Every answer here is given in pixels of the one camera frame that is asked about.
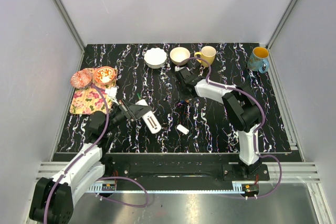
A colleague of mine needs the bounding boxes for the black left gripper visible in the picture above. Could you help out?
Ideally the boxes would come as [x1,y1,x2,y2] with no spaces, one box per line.
[104,98,152,134]

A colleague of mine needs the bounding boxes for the white remote control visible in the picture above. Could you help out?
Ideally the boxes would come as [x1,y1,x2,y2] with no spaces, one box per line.
[142,108,162,134]

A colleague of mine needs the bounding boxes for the white battery cover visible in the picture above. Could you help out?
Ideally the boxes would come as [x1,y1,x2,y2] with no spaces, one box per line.
[176,124,189,135]

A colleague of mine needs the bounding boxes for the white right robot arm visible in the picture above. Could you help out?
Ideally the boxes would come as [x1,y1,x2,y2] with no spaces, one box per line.
[175,67,265,180]

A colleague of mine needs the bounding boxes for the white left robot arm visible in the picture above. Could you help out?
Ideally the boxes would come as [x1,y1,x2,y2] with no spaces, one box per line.
[28,100,152,223]

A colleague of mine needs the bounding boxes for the cream round bowl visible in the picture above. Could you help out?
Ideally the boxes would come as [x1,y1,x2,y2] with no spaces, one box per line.
[170,47,190,65]

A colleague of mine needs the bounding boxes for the yellow mug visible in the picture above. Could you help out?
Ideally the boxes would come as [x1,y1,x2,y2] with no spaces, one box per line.
[194,46,216,67]

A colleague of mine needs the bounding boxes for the white scalloped bowl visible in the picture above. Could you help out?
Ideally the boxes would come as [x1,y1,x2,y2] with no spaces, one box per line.
[144,48,167,69]

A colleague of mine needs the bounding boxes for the orange floral bowl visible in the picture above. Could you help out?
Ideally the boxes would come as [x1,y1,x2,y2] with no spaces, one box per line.
[93,66,116,85]

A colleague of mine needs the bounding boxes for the floral rectangular tray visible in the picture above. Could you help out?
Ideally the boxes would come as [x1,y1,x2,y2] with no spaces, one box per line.
[69,67,118,115]

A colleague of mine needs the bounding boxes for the red patterned shallow bowl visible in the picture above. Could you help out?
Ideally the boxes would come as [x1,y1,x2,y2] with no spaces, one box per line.
[70,69,92,89]

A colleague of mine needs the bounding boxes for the blue floral mug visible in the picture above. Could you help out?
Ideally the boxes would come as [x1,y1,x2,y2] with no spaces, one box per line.
[247,47,269,73]

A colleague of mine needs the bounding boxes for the left electronics connector box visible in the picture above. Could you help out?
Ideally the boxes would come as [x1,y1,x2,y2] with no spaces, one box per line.
[101,180,117,192]

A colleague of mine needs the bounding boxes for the electronics connector box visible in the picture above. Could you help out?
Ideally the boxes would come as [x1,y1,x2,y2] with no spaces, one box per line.
[243,184,259,194]
[101,180,117,192]

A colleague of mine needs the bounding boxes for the right electronics connector box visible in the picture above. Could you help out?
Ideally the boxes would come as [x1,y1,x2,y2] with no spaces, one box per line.
[243,184,259,194]

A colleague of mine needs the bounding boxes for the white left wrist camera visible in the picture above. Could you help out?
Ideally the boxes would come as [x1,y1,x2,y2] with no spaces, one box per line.
[105,87,118,102]

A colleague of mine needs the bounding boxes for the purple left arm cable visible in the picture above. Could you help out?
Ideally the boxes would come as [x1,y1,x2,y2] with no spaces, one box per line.
[43,83,149,224]

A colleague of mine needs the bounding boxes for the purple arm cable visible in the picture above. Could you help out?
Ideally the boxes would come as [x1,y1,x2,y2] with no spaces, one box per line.
[176,57,283,200]
[43,83,149,224]

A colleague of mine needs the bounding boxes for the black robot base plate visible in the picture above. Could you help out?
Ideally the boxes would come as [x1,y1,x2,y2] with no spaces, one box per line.
[106,153,270,183]

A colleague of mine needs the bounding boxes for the aluminium front rail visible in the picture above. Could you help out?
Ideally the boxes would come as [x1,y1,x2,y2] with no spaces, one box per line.
[86,180,245,195]

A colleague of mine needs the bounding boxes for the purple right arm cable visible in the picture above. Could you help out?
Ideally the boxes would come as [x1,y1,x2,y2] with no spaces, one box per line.
[176,57,283,200]

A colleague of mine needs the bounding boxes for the right aluminium frame post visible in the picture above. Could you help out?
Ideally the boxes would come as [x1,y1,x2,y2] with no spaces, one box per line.
[266,0,316,49]

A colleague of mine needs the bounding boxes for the aluminium frame post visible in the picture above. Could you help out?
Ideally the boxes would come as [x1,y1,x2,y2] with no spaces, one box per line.
[266,0,316,49]
[38,0,87,49]

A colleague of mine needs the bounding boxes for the left aluminium frame post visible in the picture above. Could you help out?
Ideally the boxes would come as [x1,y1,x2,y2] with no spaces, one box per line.
[38,0,87,49]

